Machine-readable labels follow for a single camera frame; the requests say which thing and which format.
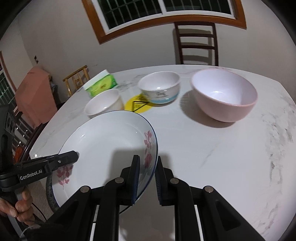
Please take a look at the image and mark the pink cloth on rack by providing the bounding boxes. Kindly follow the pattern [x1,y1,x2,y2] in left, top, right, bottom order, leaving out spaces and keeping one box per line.
[15,67,57,128]

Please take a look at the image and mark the white plate pink flowers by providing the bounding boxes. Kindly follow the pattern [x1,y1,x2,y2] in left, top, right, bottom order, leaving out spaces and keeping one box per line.
[52,110,158,206]

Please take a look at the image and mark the dark wooden chair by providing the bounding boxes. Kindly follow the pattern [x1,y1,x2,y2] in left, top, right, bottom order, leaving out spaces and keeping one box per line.
[174,21,219,66]

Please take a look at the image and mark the light bamboo chair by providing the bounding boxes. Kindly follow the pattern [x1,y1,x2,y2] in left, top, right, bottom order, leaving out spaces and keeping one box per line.
[63,65,90,97]

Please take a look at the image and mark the white ribbed rabbit bowl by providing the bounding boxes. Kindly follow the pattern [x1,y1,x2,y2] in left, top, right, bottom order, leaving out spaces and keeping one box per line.
[84,89,125,118]

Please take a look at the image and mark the white blue dog bowl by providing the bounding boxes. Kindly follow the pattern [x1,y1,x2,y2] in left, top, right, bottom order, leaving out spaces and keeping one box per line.
[137,71,181,104]

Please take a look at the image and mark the large pink bowl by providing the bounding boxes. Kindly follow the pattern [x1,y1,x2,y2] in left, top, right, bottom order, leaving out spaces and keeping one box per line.
[190,68,258,123]

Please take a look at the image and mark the person's left hand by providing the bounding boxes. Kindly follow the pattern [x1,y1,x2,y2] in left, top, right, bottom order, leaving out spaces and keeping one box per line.
[0,187,35,226]

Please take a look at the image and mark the yellow round warning sticker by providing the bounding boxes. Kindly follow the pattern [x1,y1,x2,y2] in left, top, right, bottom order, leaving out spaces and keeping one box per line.
[125,93,156,113]

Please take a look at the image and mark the wooden framed window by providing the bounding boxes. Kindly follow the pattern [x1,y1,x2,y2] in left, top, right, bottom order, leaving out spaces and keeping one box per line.
[82,0,247,44]

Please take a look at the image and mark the green tissue pack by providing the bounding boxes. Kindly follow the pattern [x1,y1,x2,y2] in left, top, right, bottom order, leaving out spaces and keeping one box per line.
[82,70,117,98]

